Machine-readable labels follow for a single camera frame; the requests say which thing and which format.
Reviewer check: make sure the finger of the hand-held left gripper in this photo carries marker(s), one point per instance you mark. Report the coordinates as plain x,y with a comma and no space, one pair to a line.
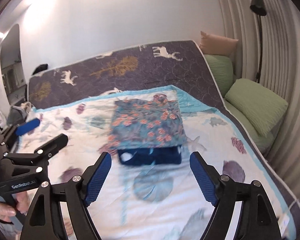
52,143
27,126

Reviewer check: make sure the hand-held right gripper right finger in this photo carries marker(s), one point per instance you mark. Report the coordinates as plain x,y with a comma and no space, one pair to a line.
202,177

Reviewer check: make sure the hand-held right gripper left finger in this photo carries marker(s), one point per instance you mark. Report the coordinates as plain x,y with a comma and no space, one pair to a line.
97,180

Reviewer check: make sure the teal floral shirt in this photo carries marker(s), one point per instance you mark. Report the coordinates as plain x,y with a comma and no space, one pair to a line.
145,125

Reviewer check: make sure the pile of grey blue clothes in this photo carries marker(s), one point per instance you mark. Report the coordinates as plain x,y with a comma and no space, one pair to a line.
16,113

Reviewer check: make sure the person's left hand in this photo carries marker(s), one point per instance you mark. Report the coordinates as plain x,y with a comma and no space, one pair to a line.
5,211

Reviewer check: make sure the navy star-print garment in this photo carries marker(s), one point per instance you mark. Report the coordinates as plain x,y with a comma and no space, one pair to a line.
152,158

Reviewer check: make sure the white leaf-print blanket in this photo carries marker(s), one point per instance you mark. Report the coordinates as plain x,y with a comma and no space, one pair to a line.
152,205

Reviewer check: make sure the black chair backrest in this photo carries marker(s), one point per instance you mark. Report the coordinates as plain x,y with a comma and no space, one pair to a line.
41,68

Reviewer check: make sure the green bench cushion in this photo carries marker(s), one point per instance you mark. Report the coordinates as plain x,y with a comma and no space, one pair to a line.
262,142

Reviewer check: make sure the green pillow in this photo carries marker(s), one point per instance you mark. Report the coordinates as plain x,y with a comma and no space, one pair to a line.
220,72
255,105

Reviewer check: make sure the dark deer-print mattress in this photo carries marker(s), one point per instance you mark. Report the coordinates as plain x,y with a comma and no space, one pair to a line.
140,80

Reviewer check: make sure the peach pillow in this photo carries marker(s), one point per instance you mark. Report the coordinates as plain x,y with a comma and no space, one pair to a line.
218,45

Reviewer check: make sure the black floor lamp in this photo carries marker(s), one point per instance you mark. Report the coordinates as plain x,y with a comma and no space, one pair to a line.
258,5

